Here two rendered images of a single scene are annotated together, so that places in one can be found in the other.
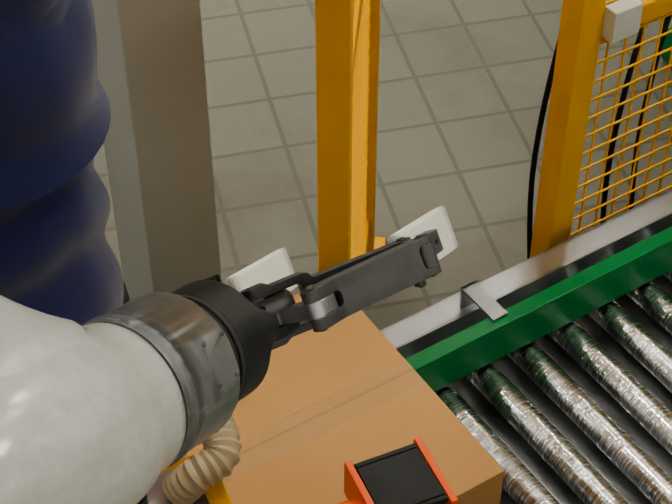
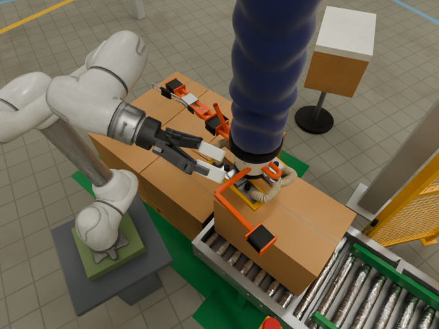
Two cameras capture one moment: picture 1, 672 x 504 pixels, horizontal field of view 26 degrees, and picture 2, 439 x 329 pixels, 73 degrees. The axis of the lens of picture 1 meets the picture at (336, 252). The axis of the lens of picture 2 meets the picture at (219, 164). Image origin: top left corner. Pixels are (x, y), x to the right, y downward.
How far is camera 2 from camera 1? 0.73 m
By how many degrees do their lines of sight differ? 46
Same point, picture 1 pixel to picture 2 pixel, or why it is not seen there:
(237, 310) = (147, 130)
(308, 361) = (325, 217)
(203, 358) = (121, 126)
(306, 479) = (289, 228)
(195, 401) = (111, 130)
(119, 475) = (76, 119)
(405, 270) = (179, 163)
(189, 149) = (403, 173)
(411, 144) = not seen: outside the picture
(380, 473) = (261, 230)
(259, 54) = not seen: outside the picture
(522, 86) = not seen: outside the picture
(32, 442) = (62, 95)
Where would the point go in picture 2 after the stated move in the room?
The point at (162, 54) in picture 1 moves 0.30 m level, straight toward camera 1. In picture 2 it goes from (417, 149) to (380, 166)
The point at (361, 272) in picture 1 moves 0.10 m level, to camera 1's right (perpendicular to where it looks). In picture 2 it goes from (170, 152) to (181, 191)
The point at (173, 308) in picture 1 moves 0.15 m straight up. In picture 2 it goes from (132, 115) to (112, 54)
